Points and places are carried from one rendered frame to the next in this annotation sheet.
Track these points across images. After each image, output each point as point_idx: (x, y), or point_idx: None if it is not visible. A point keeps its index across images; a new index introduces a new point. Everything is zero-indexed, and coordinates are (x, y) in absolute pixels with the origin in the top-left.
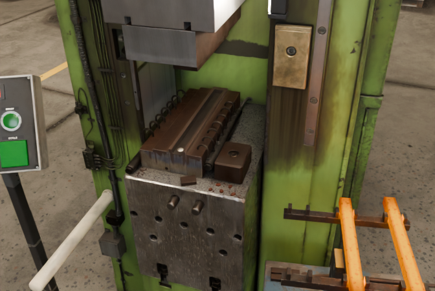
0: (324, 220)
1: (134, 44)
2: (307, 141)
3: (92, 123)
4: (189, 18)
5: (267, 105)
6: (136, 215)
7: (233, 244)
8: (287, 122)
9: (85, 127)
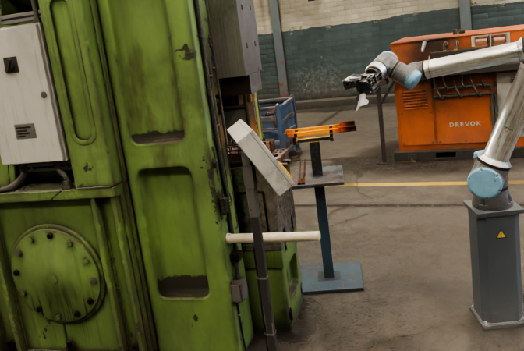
0: (297, 140)
1: (252, 84)
2: (256, 129)
3: (217, 174)
4: (258, 64)
5: (248, 115)
6: (275, 194)
7: None
8: (253, 122)
9: (215, 180)
